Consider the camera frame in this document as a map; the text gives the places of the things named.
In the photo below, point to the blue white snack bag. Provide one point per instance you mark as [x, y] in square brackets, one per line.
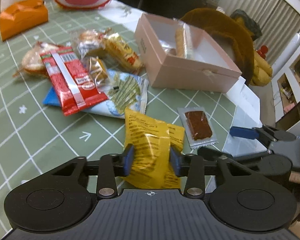
[124, 91]

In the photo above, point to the brown fleece jacket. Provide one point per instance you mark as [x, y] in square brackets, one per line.
[219, 25]

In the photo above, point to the round pastry clear wrapper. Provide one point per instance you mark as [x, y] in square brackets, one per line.
[32, 63]

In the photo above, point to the pink cardboard gift box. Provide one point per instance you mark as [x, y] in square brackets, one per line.
[211, 70]

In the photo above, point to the orange tissue box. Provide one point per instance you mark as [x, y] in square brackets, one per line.
[22, 16]

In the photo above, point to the brown bar clear wrapper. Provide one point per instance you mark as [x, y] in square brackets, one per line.
[198, 128]

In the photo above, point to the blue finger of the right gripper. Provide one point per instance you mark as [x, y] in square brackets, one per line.
[246, 133]
[209, 154]

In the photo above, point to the long biscuit clear pack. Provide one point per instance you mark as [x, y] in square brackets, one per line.
[183, 42]

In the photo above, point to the yellow snack packet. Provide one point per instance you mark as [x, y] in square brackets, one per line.
[152, 138]

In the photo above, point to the small gold snack pack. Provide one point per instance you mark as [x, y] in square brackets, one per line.
[97, 71]

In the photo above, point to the yellow lounge chair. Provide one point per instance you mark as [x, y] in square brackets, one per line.
[263, 72]

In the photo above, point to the sliced bread clear pack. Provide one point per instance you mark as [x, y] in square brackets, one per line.
[88, 43]

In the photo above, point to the rice cracker pack yellow label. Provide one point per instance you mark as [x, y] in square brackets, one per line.
[121, 51]

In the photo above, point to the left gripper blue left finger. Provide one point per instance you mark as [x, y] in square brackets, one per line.
[111, 166]

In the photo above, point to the green checked tablecloth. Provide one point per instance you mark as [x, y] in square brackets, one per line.
[34, 138]

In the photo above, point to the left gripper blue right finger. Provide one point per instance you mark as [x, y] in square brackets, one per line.
[190, 166]

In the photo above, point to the white paper sheets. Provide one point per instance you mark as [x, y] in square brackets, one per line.
[232, 108]

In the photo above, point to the red striped snack packet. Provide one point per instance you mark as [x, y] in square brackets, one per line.
[73, 85]

